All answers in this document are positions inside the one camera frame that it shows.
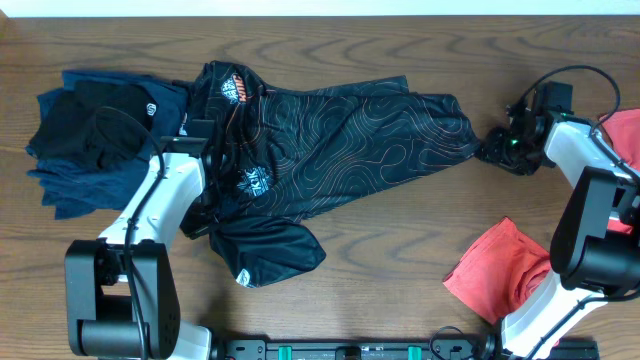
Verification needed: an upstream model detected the black orange-patterned jersey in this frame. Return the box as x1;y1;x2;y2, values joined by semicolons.
180;61;480;288

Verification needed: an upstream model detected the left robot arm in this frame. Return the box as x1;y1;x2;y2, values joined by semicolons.
64;137;214;359

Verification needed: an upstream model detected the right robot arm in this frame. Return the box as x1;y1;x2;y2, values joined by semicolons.
474;103;639;359

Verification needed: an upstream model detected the red t-shirt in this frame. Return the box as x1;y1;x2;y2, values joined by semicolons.
443;109;639;323

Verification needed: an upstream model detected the folded black shirt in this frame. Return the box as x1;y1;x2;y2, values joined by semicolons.
29;81;155;169

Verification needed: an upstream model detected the folded navy blue shirt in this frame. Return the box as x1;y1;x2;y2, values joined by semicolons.
25;70;188;220

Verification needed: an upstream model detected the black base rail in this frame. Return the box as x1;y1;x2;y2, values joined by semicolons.
214;337;600;360

